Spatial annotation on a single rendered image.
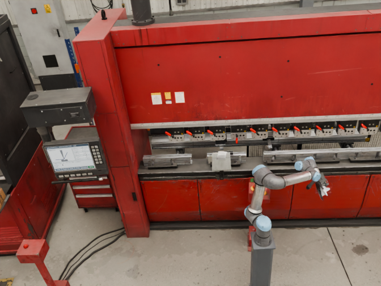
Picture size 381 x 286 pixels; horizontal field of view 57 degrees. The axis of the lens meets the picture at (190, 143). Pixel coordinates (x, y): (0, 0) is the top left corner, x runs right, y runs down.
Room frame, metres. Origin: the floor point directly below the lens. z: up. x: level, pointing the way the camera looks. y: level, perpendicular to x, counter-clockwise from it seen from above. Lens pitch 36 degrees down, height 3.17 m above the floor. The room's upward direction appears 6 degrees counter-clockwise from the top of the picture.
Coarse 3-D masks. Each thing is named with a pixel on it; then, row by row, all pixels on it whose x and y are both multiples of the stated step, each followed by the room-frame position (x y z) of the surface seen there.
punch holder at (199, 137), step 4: (188, 128) 2.79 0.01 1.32; (192, 128) 2.79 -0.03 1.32; (196, 128) 2.79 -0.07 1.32; (200, 128) 2.78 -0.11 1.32; (204, 128) 2.82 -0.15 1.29; (192, 132) 2.79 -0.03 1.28; (196, 132) 2.79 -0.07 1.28; (200, 132) 2.78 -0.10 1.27; (204, 132) 2.78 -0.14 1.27; (192, 136) 2.79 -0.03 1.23; (196, 136) 2.78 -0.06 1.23; (200, 136) 2.78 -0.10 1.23; (204, 136) 2.78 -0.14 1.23; (192, 140) 2.79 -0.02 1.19; (196, 140) 2.78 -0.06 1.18; (200, 140) 2.78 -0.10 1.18
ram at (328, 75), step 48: (144, 48) 2.83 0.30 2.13; (192, 48) 2.79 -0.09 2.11; (240, 48) 2.75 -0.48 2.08; (288, 48) 2.71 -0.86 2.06; (336, 48) 2.67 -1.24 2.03; (144, 96) 2.83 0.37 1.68; (192, 96) 2.79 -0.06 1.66; (240, 96) 2.75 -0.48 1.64; (288, 96) 2.70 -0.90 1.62; (336, 96) 2.66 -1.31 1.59
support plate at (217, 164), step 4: (212, 156) 2.75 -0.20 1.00; (216, 156) 2.74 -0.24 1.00; (228, 156) 2.72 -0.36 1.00; (212, 160) 2.68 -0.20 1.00; (216, 160) 2.68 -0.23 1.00; (220, 160) 2.67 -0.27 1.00; (224, 160) 2.67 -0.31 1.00; (228, 160) 2.66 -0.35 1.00; (212, 164) 2.62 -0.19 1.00; (216, 164) 2.62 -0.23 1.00; (220, 164) 2.61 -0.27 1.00; (224, 164) 2.61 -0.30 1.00; (228, 164) 2.60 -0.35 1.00; (212, 168) 2.57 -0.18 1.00; (216, 168) 2.56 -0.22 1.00; (220, 168) 2.55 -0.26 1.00; (224, 168) 2.55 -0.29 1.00; (228, 168) 2.54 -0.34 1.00
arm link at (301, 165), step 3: (297, 162) 2.15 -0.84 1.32; (300, 162) 2.14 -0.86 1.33; (303, 162) 2.15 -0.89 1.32; (306, 162) 2.16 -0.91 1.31; (309, 162) 2.17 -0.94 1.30; (294, 165) 2.17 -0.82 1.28; (297, 165) 2.14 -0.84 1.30; (300, 165) 2.12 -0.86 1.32; (303, 165) 2.12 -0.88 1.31; (306, 165) 2.11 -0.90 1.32; (309, 165) 2.11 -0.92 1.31; (297, 168) 2.13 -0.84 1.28; (300, 168) 2.11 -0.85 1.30; (303, 168) 2.10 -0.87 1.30; (306, 168) 2.09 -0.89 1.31
